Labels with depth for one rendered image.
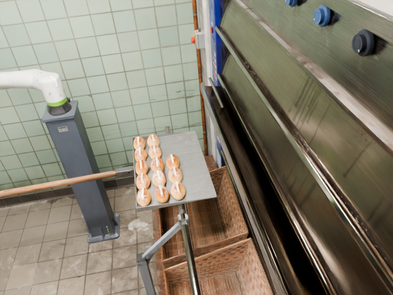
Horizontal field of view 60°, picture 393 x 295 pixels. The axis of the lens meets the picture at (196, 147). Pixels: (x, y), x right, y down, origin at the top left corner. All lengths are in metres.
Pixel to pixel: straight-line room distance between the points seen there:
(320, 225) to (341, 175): 0.24
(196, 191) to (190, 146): 0.35
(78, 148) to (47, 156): 0.89
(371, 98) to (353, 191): 0.20
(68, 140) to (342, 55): 1.97
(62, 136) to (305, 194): 1.75
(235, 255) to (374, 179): 1.25
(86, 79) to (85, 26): 0.42
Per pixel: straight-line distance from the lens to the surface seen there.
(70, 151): 2.51
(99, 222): 2.96
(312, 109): 0.94
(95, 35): 2.76
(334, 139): 0.85
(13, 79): 2.37
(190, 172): 1.69
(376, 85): 0.72
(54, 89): 2.31
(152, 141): 1.86
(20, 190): 1.86
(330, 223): 0.99
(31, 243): 3.33
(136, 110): 3.01
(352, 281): 0.94
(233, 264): 1.96
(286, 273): 1.05
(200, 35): 2.42
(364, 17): 0.71
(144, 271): 1.75
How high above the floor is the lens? 2.29
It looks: 37 degrees down
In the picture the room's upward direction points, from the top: 6 degrees counter-clockwise
